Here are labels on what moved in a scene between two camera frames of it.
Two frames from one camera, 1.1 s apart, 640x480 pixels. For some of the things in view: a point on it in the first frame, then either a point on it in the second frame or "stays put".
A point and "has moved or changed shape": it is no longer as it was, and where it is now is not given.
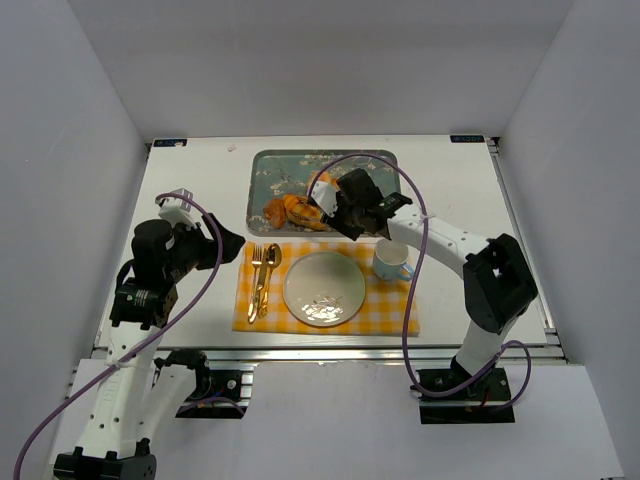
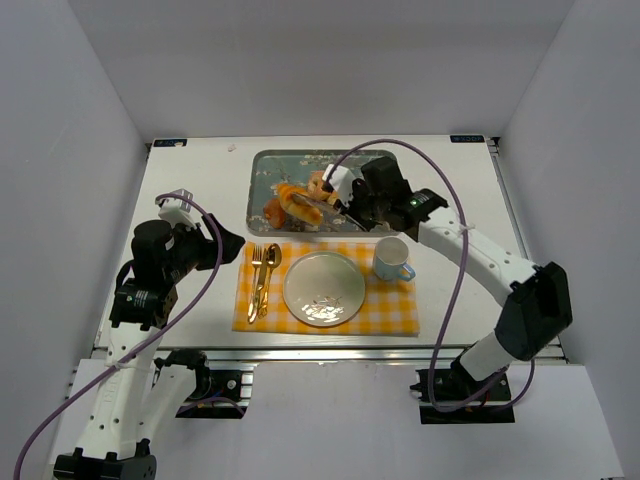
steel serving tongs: x=325 y=225 has moved or changed shape
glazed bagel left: x=324 y=176 stays put
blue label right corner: x=467 y=139 stays put
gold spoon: x=273 y=260 stays put
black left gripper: x=208 y=242 stays put
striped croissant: x=301 y=212 has moved or changed shape
